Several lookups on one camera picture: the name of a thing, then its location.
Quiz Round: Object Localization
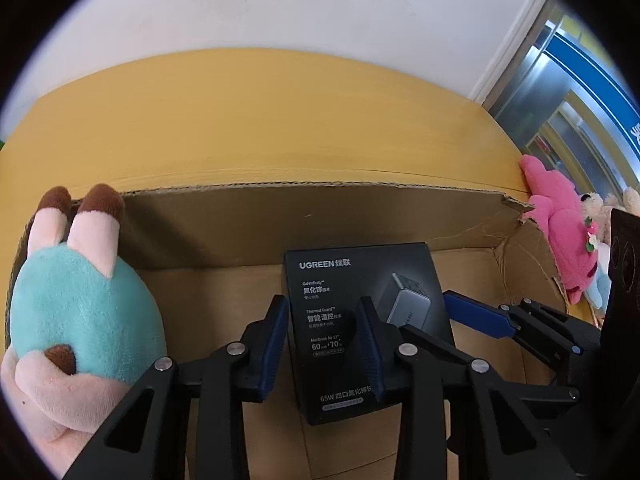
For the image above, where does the pink pig plush teal shirt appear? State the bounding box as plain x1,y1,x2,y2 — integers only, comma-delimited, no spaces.
1,183,167,478

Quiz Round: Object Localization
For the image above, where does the black UGREEN charger box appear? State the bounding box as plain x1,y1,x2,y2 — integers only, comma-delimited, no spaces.
284,242,454,426

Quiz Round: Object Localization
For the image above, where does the blue dolphin plush red vest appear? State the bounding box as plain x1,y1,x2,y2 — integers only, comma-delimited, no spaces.
585,243,612,316

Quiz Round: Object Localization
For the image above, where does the pink bear plush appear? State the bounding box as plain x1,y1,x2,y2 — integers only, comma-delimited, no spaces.
518,155,598,304

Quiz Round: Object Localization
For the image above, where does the beige teddy plush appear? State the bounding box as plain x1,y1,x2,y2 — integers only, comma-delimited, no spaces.
580,186,640,245

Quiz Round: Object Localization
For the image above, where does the brown cardboard box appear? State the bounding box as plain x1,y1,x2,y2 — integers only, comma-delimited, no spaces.
4,181,572,480

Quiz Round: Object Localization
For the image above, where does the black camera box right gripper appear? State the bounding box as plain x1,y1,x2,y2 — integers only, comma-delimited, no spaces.
601,209,640,362

